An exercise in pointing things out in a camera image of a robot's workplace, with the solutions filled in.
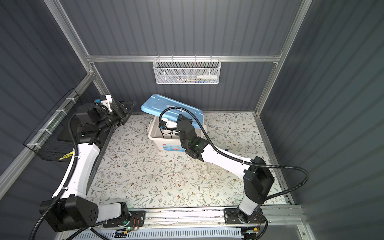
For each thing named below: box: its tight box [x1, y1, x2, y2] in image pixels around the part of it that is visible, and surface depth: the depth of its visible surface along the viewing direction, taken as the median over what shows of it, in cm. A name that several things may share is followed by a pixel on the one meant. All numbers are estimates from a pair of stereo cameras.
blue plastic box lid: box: [141, 94, 205, 129], surface depth 79 cm
